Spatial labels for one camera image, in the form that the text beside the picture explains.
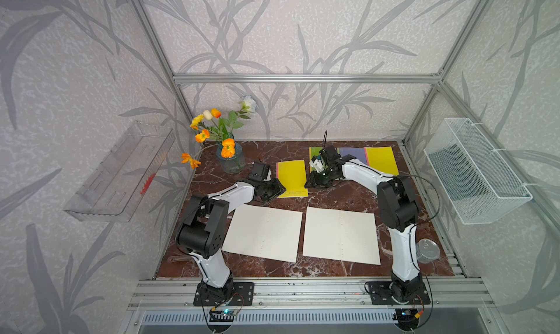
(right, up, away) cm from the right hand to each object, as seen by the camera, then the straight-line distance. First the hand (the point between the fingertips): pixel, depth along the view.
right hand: (307, 185), depth 97 cm
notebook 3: (+13, -19, -10) cm, 25 cm away
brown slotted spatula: (-51, -26, -16) cm, 59 cm away
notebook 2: (-19, -18, -10) cm, 28 cm away
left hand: (-10, -2, -3) cm, 11 cm away
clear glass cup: (+43, -22, -18) cm, 51 cm away
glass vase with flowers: (-40, +24, -3) cm, 47 cm away
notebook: (-7, +4, +5) cm, 10 cm away
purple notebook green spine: (+28, +15, +19) cm, 37 cm away
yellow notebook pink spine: (+40, +12, +16) cm, 45 cm away
